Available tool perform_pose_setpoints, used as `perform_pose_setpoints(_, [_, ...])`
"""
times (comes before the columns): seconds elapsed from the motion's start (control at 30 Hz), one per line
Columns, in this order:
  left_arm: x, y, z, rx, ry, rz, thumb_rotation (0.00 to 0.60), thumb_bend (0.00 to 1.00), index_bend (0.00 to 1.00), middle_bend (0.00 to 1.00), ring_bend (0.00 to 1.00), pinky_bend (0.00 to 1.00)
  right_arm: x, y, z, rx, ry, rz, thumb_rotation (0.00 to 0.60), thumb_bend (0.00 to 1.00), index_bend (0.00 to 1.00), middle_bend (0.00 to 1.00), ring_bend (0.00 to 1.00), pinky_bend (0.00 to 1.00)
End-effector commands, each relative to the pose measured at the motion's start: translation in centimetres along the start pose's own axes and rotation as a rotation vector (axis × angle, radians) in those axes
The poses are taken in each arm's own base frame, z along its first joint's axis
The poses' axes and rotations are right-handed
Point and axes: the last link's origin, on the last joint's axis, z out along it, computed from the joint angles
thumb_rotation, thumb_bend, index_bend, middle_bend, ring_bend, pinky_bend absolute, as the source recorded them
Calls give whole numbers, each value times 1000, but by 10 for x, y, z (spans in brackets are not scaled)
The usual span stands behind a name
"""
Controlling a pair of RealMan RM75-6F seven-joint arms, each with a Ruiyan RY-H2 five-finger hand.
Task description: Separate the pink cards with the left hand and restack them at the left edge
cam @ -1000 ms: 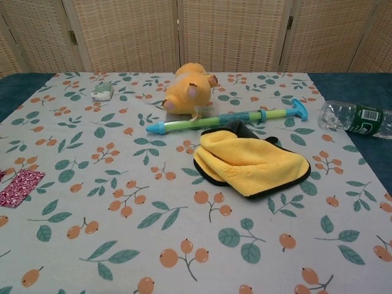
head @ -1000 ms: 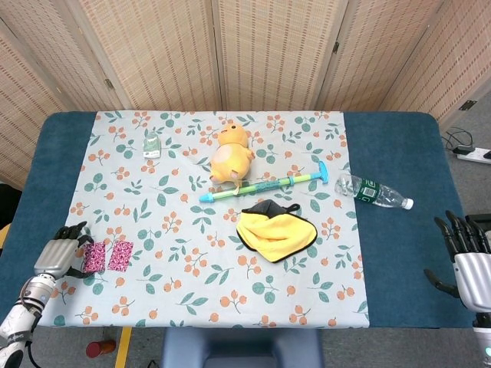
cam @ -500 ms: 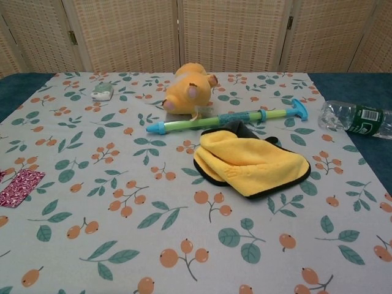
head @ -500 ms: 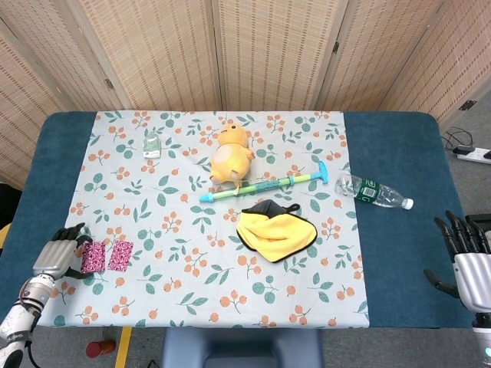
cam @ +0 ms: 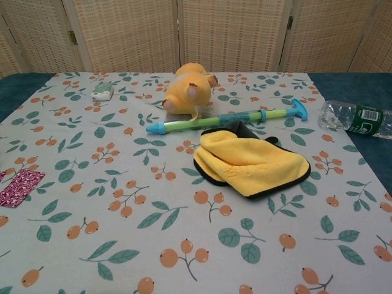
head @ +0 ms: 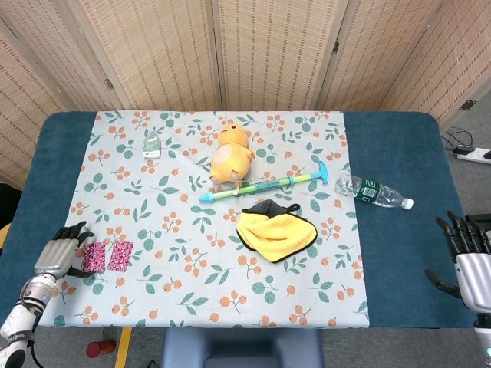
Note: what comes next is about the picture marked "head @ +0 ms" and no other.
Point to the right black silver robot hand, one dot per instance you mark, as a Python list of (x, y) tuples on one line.
[(475, 276)]

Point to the yellow black-trimmed microfiber cloth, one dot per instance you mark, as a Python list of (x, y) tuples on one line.
[(276, 234)]

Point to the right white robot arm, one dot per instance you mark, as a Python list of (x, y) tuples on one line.
[(484, 337)]

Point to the black fabric bag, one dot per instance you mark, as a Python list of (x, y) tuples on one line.
[(9, 203)]

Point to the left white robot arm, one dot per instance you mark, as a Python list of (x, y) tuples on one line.
[(30, 299)]

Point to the black screen foot bracket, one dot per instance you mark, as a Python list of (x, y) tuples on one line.
[(468, 104)]

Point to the clear green-label water bottle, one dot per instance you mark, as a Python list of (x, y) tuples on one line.
[(368, 191)]

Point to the blue velvet table cover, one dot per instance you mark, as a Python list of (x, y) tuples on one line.
[(403, 161)]

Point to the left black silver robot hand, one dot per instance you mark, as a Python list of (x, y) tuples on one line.
[(55, 257)]

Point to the floral leaf berry tablecloth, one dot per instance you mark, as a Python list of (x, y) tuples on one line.
[(192, 283)]

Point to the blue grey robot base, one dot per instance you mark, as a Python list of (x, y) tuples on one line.
[(241, 349)]

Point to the yellow plush animal toy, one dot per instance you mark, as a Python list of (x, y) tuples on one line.
[(230, 157)]

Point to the green blue water squirter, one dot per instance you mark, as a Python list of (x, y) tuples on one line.
[(264, 186)]

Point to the small green white packet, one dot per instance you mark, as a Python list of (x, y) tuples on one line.
[(151, 147)]

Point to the red cylinder can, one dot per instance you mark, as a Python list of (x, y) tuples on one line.
[(100, 348)]

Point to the black plug adapter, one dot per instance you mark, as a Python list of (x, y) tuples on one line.
[(463, 149)]

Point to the white power strip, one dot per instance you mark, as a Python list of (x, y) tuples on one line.
[(477, 155)]

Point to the black equipment case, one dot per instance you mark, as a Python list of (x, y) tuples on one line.
[(484, 220)]

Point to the brass screen hinge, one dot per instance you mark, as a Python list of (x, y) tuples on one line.
[(109, 84), (335, 47)]

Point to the pink patterned packet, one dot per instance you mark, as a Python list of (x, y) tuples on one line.
[(95, 257), (120, 256)]

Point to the bamboo folding screen panel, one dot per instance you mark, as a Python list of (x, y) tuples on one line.
[(57, 46), (161, 53), (276, 53), (23, 115), (460, 57), (383, 50)]

